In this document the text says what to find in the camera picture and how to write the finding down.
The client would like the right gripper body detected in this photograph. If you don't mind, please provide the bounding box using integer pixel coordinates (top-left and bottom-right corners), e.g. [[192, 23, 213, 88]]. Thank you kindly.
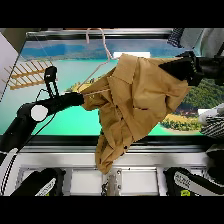
[[158, 54, 204, 84]]

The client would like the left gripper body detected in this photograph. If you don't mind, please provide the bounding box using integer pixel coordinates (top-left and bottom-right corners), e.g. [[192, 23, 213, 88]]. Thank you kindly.
[[59, 92, 85, 110]]

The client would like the tan long-sleeved shirt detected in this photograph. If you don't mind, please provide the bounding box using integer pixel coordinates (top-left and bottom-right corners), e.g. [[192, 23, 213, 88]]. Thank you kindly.
[[79, 53, 193, 176]]

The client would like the pale pink clothes hanger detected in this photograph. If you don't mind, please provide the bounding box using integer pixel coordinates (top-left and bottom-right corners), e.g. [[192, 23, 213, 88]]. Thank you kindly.
[[76, 28, 117, 98]]

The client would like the dark checked garment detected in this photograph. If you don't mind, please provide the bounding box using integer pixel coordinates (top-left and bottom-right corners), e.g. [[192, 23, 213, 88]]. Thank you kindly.
[[166, 28, 186, 48]]

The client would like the grey garment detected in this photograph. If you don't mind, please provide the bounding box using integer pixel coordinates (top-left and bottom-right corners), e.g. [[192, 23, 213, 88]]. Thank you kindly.
[[179, 28, 224, 58]]

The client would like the wooden peg rack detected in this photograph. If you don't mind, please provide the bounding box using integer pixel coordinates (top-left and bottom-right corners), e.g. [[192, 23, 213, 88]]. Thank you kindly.
[[2, 59, 55, 91]]

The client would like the white garment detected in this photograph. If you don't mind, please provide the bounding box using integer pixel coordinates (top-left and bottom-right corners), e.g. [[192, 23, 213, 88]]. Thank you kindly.
[[197, 102, 224, 125]]

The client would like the striped garment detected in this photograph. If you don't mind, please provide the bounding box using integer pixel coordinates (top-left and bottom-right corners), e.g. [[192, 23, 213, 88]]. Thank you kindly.
[[199, 114, 224, 140]]

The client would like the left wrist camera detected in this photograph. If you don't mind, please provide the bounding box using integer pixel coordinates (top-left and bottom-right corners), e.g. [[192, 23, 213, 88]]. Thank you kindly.
[[43, 65, 60, 98]]

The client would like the black cable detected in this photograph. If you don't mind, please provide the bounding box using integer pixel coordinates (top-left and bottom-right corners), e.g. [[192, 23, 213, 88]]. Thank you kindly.
[[0, 88, 58, 196]]

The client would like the silver frame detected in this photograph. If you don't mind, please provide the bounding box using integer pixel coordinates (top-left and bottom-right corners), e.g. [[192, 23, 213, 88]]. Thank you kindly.
[[13, 28, 224, 197]]

